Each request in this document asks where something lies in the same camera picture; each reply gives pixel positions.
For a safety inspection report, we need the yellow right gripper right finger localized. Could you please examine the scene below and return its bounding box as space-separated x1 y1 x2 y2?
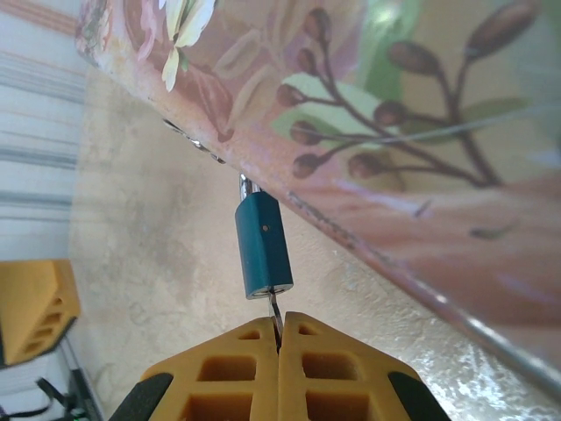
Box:
278 310 453 421

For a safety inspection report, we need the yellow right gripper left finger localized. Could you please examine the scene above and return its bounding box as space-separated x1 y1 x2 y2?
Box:
109 317 281 421

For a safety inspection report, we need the small teal padlock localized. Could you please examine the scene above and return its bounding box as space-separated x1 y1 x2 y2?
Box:
234 172 295 302

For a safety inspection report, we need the pink illustrated tin box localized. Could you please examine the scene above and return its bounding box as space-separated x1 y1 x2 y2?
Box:
74 0 561 396

